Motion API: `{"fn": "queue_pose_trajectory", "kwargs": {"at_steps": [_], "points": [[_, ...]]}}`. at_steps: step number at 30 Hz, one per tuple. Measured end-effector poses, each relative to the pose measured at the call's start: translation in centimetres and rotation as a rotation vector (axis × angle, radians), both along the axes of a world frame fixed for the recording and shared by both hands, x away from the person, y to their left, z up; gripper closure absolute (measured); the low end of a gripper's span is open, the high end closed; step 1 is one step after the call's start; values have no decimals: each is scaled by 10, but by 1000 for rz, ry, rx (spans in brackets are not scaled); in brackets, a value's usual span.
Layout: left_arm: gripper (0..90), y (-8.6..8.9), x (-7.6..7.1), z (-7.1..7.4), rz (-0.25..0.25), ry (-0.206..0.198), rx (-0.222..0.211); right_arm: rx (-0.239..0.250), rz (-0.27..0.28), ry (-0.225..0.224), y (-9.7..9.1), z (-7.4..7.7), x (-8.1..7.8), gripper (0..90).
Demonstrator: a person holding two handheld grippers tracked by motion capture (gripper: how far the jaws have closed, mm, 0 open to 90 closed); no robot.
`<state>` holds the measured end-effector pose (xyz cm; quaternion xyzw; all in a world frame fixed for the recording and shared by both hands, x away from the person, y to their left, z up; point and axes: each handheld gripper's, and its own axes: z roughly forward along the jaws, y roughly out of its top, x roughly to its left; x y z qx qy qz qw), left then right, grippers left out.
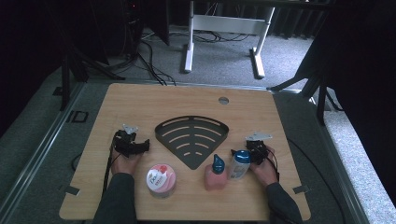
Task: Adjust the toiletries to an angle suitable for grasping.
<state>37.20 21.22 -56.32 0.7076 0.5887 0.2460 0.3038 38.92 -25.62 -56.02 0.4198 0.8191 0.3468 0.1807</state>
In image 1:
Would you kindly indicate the black slotted corner rack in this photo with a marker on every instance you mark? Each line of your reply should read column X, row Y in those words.
column 193, row 155

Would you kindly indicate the white desk frame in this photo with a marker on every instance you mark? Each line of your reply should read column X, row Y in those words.
column 229, row 24

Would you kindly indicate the pink bottle with blue cap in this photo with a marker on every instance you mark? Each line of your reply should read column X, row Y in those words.
column 214, row 179

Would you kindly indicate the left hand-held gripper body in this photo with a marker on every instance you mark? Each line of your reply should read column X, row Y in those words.
column 124, row 143

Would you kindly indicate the grey tape strip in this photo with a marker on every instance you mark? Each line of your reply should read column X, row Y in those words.
column 301, row 189

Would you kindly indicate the person's right hand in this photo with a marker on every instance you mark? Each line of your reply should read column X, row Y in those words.
column 264, row 174

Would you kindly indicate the aluminium rail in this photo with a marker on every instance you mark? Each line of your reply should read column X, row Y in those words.
column 339, row 161
column 40, row 146

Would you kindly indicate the black metal stand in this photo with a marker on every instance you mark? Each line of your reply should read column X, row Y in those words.
column 66, row 81
column 320, row 99

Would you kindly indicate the person's left hand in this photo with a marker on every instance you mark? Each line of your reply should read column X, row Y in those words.
column 124, row 165

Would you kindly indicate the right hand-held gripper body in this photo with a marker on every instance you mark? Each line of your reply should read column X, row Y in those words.
column 257, row 151

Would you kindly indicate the pink jar with white lid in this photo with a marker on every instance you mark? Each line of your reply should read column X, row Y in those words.
column 161, row 181

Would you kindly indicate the white bottle with blue cap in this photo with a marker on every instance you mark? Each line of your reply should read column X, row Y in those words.
column 239, row 166

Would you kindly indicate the dark computer tower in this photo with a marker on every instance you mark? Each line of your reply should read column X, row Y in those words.
column 124, row 28

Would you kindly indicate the black curtain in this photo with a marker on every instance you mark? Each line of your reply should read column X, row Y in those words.
column 25, row 56
column 367, row 77

